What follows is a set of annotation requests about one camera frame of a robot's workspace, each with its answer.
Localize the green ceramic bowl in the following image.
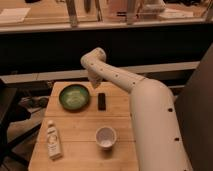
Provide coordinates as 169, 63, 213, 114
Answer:
59, 84, 90, 111

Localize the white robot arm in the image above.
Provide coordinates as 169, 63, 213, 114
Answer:
81, 48, 193, 171

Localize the white plastic bottle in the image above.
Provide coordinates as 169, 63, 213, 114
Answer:
47, 120, 62, 160

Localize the white paper cup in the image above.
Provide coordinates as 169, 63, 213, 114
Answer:
95, 126, 117, 150

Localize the black rectangular block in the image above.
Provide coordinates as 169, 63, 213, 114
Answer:
98, 93, 106, 111

